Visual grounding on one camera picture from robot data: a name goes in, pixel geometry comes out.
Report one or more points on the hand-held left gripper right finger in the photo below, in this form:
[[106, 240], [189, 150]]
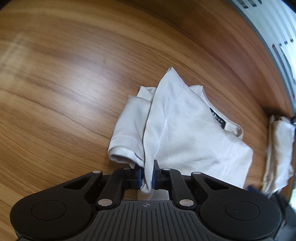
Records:
[[155, 176]]

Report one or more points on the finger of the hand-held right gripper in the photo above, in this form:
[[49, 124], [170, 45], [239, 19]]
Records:
[[253, 187]]

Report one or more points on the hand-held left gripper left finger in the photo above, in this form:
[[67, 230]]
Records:
[[138, 177]]

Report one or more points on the cream satin garment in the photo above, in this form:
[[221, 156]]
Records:
[[277, 150]]

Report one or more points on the cream satin button shirt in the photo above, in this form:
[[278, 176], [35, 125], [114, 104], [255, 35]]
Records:
[[189, 139]]

